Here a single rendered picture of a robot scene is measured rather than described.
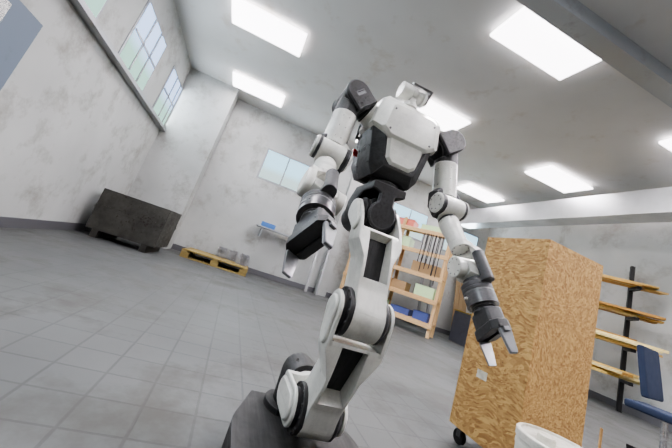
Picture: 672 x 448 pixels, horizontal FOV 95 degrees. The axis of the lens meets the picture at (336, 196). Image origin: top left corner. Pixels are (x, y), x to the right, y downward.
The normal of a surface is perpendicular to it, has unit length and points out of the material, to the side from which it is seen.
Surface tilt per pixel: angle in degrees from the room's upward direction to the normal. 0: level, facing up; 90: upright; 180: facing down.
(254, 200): 90
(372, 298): 66
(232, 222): 90
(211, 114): 90
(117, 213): 90
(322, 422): 106
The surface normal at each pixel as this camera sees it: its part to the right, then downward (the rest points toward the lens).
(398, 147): 0.31, -0.12
